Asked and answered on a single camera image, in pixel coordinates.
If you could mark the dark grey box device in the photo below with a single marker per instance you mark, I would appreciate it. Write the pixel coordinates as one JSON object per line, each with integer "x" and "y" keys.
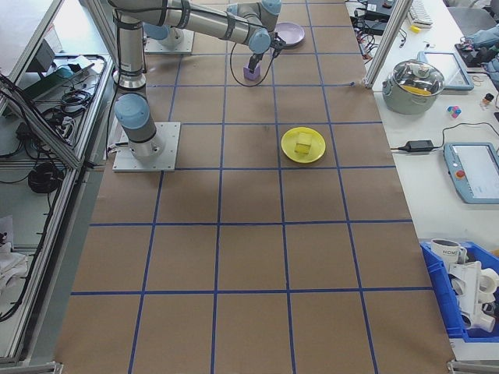
{"x": 43, "y": 56}

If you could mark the small multicoloured toy ball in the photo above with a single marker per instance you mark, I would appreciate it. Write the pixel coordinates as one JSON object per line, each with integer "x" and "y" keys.
{"x": 453, "y": 111}

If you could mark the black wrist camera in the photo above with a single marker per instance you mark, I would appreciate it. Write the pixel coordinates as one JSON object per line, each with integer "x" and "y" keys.
{"x": 277, "y": 44}

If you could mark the aluminium bar post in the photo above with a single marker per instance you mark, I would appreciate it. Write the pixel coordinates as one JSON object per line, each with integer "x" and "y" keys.
{"x": 384, "y": 46}

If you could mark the grey cooking pot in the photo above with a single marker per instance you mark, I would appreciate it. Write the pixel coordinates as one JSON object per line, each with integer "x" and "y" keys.
{"x": 405, "y": 103}

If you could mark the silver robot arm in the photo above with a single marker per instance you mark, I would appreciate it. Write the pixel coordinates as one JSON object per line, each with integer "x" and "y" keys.
{"x": 156, "y": 32}
{"x": 130, "y": 50}

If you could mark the glass pot lid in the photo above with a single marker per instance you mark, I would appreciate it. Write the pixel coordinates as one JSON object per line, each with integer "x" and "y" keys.
{"x": 419, "y": 76}

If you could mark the yellow rubber band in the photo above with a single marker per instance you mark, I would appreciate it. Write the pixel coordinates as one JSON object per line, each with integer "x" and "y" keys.
{"x": 476, "y": 80}

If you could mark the small bottle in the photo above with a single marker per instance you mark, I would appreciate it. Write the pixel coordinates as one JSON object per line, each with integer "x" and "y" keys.
{"x": 487, "y": 102}

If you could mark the blue plastic bin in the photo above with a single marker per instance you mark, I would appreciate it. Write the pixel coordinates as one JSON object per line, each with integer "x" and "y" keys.
{"x": 436, "y": 296}

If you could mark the black power adapter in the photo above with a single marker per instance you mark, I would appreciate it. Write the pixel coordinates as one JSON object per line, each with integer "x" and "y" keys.
{"x": 421, "y": 146}

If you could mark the white round plate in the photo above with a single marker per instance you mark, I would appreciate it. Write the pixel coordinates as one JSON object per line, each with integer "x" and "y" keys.
{"x": 293, "y": 33}

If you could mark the yellow foam block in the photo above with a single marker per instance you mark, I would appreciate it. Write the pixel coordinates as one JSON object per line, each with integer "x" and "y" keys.
{"x": 304, "y": 145}

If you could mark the white pipe fitting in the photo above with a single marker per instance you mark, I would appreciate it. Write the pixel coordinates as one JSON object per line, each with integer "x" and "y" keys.
{"x": 473, "y": 290}

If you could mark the yellow round plate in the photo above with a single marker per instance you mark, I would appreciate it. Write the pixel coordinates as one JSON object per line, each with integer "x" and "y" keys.
{"x": 317, "y": 150}

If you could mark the white printed mug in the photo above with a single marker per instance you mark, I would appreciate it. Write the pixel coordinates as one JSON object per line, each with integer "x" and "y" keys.
{"x": 446, "y": 253}

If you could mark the white crumpled cloth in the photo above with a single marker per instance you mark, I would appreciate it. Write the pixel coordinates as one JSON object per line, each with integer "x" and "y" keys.
{"x": 9, "y": 269}

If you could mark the light blue teach pendant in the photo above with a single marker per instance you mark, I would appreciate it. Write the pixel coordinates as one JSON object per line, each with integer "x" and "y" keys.
{"x": 473, "y": 171}
{"x": 452, "y": 72}

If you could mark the purple foam block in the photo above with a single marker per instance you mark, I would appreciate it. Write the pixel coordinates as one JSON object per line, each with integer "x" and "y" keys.
{"x": 246, "y": 75}

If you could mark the white keyboard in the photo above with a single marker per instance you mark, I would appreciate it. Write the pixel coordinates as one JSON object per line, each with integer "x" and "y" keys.
{"x": 421, "y": 13}

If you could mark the white square base plate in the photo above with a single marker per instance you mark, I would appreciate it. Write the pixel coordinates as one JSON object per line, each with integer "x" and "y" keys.
{"x": 187, "y": 46}
{"x": 167, "y": 156}

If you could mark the green flat board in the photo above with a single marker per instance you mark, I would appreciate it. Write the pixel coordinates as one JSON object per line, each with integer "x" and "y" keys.
{"x": 50, "y": 80}

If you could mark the black box device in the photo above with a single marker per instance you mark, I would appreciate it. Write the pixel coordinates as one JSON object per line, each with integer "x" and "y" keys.
{"x": 376, "y": 9}

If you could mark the small yellow block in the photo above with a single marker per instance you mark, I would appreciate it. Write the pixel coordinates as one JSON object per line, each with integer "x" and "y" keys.
{"x": 415, "y": 28}

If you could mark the V-shaped aluminium bar frame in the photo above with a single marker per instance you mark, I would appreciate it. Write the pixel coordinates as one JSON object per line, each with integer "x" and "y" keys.
{"x": 66, "y": 154}

